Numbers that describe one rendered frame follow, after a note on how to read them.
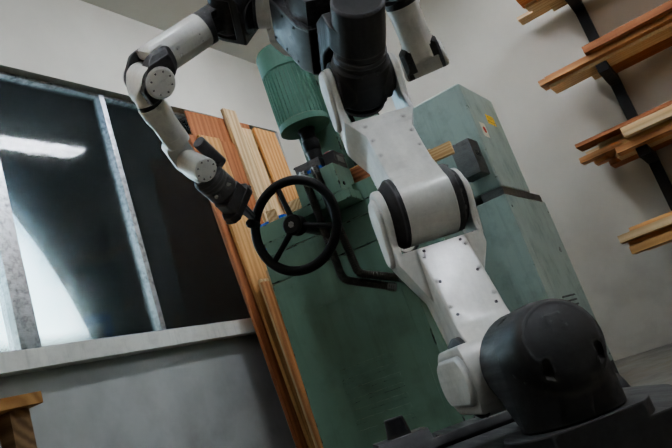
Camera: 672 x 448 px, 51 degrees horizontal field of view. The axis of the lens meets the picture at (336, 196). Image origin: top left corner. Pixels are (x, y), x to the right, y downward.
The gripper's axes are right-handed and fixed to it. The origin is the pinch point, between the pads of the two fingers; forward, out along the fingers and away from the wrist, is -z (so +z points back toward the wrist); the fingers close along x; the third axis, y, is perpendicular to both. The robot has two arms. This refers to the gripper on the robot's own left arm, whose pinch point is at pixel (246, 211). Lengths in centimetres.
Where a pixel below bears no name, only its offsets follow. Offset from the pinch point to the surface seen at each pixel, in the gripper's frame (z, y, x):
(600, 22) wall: -180, -18, 247
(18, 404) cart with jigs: 40, -7, -70
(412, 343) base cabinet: -46, -36, -16
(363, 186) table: -22.2, -19.1, 22.7
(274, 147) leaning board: -143, 166, 144
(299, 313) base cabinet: -36.2, 0.1, -14.2
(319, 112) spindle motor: -17, 5, 50
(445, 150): -34, -36, 43
